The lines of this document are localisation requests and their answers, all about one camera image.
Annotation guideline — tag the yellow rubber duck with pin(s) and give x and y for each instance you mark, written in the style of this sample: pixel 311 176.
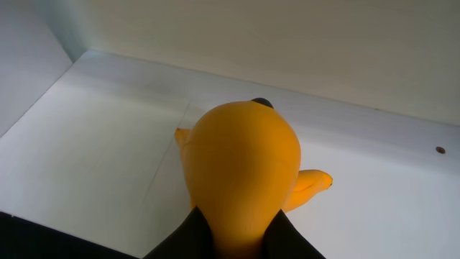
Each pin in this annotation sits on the yellow rubber duck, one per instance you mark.
pixel 240 162

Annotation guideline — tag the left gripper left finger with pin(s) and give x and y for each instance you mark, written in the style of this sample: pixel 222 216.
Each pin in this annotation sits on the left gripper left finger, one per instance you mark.
pixel 190 241

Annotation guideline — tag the white shelf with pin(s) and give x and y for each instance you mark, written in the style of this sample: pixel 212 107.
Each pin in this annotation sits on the white shelf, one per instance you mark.
pixel 108 144

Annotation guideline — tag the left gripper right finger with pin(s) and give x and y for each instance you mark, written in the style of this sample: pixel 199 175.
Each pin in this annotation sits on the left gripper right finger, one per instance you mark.
pixel 287 241

